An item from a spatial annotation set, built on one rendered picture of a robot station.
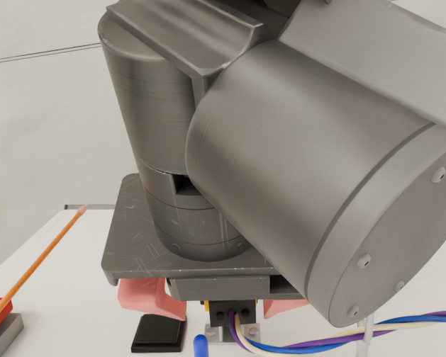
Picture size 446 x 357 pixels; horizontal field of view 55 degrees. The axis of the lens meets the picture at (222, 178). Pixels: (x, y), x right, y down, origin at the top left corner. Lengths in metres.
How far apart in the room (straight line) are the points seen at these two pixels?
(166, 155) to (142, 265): 0.07
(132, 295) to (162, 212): 0.06
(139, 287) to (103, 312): 0.19
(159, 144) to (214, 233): 0.05
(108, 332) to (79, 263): 0.13
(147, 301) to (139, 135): 0.10
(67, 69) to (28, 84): 0.18
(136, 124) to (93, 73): 1.74
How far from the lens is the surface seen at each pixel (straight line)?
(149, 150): 0.16
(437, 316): 0.26
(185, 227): 0.18
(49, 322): 0.43
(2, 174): 1.85
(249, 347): 0.26
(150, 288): 0.23
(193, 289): 0.21
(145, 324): 0.38
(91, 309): 0.43
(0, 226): 1.78
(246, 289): 0.21
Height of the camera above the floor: 1.44
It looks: 69 degrees down
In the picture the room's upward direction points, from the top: 19 degrees counter-clockwise
